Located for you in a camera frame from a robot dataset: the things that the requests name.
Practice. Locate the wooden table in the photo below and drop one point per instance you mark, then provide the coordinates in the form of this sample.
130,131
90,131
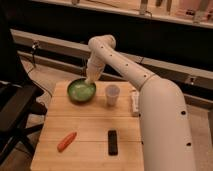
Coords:
91,122

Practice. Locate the green ceramic bowl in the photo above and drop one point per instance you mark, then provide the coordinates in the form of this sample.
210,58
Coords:
79,91

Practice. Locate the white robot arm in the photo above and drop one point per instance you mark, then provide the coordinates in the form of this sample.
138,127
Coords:
164,122

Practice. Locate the black chair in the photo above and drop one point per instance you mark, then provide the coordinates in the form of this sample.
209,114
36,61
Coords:
18,94

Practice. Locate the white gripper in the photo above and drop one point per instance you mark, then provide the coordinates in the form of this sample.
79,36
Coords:
93,73

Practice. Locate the orange carrot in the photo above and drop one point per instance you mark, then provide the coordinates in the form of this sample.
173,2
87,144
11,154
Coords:
66,141

